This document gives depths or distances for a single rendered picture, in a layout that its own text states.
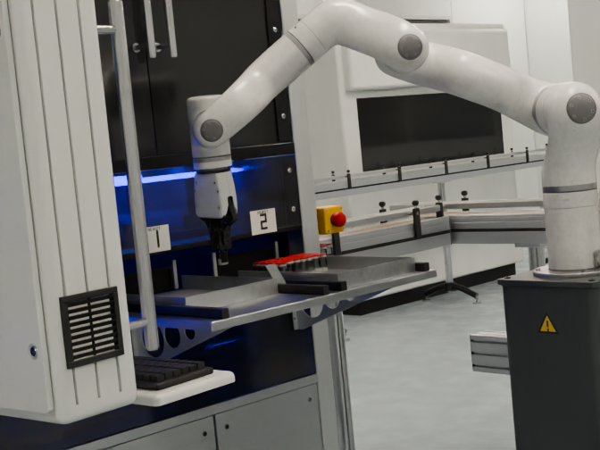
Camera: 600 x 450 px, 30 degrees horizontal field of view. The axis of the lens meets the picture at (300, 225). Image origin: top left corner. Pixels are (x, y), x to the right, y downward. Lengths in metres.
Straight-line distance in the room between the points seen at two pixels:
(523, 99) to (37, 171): 1.20
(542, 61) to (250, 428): 9.35
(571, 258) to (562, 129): 0.29
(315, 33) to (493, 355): 1.50
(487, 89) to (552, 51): 9.34
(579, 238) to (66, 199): 1.19
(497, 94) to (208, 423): 1.03
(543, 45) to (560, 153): 9.38
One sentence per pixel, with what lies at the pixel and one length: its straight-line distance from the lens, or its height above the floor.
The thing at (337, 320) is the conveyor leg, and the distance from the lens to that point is 3.22.
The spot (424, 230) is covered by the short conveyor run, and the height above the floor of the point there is 0.90.
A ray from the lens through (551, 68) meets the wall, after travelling 11.82.
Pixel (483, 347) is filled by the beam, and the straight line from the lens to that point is 3.59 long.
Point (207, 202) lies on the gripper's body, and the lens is 2.44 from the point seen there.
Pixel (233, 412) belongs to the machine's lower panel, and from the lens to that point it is 2.78.
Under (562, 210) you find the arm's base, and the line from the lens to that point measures 2.53.
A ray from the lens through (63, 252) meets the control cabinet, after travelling 1.81.
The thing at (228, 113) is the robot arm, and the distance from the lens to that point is 2.33.
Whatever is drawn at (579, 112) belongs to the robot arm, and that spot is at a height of 1.21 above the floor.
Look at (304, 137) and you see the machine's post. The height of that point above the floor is 1.22.
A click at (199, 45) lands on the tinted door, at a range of 2.74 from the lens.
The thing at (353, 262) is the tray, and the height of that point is 0.90.
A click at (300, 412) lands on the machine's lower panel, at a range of 2.94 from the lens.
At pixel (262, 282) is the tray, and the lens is 2.47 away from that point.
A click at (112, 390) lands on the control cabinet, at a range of 1.89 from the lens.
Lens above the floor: 1.22
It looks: 4 degrees down
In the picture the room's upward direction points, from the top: 6 degrees counter-clockwise
